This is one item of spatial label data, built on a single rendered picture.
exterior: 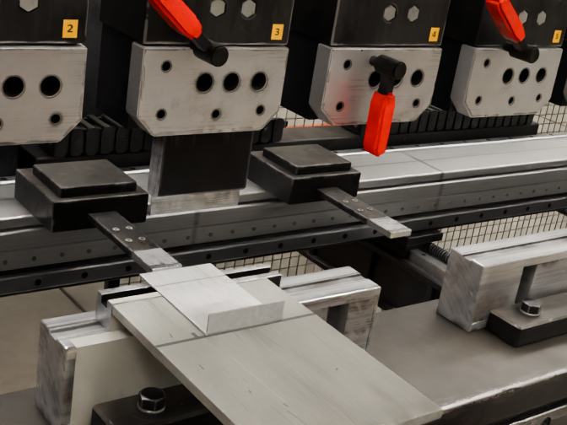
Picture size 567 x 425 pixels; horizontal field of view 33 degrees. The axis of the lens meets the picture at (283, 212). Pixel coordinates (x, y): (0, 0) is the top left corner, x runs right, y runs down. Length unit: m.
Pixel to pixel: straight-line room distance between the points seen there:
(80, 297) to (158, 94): 2.31
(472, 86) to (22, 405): 0.57
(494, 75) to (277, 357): 0.42
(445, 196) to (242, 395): 0.81
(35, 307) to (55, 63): 2.29
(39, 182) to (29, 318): 1.86
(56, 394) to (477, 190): 0.88
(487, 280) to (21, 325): 1.90
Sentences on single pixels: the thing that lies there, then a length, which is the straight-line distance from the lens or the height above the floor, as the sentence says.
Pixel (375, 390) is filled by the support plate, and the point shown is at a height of 1.00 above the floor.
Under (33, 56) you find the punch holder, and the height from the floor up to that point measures 1.25.
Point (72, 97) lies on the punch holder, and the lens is 0.79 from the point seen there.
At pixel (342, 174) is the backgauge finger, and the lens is 1.30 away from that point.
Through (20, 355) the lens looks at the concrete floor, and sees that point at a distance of 2.79.
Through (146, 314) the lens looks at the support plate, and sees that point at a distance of 0.91.
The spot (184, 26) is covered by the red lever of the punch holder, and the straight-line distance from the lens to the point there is 0.77.
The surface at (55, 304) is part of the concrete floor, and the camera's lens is 3.05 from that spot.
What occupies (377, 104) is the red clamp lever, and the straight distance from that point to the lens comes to 0.94.
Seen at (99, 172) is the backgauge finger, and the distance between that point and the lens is 1.15.
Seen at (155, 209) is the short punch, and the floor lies 1.09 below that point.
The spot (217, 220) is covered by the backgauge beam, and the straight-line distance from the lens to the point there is 1.27.
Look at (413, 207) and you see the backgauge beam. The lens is 1.51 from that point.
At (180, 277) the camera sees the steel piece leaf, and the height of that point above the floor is 1.00.
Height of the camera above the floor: 1.43
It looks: 21 degrees down
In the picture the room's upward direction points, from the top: 9 degrees clockwise
